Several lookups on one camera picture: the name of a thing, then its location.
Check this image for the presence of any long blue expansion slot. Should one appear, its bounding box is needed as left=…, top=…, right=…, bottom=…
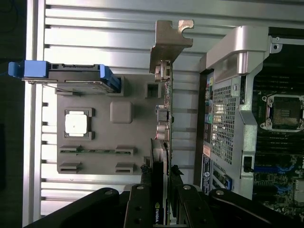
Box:
left=254, top=166, right=287, bottom=175

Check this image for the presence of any black RAM slot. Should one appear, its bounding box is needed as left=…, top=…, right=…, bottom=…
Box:
left=255, top=81, right=304, bottom=86
left=255, top=139, right=304, bottom=145
left=255, top=149, right=304, bottom=155
left=255, top=85, right=304, bottom=92
left=255, top=144, right=304, bottom=150
left=255, top=70, right=304, bottom=76
left=255, top=76, right=304, bottom=82
left=255, top=133, right=304, bottom=140

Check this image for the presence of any blue card retention clip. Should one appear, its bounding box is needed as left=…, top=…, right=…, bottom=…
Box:
left=223, top=174, right=232, bottom=190

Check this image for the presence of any green RAM stick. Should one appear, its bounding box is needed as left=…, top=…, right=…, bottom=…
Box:
left=60, top=147, right=134, bottom=154

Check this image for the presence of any grey plastic parts rack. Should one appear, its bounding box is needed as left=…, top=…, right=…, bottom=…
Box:
left=56, top=73, right=167, bottom=176

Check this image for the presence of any green Dell motherboard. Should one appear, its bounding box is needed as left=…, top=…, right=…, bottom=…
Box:
left=252, top=68, right=304, bottom=214

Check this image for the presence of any silver CPU chip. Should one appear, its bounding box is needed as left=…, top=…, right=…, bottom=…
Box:
left=65, top=113, right=90, bottom=138

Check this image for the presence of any silver chipset heatsink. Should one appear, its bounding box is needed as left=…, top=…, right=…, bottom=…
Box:
left=295, top=179, right=304, bottom=202

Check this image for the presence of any hard disk with blue carrier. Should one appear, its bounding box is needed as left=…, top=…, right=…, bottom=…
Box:
left=8, top=60, right=122, bottom=94

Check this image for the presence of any grey open PC case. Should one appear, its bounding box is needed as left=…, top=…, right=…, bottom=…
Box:
left=192, top=25, right=304, bottom=221

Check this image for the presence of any CPU socket with metal frame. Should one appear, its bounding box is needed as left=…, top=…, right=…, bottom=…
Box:
left=260, top=94, right=304, bottom=133

